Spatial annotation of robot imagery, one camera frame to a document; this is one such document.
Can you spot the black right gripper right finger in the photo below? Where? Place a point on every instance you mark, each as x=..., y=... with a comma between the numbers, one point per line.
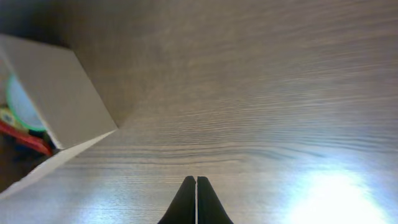
x=210, y=209

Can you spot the green tape roll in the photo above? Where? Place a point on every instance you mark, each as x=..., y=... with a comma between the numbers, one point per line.
x=21, y=106

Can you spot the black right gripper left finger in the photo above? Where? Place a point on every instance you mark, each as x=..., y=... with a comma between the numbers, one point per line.
x=182, y=208

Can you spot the orange pen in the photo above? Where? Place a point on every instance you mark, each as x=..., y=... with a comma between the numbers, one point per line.
x=28, y=140

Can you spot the cardboard box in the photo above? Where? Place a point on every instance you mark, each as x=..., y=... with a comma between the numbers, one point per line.
x=63, y=97

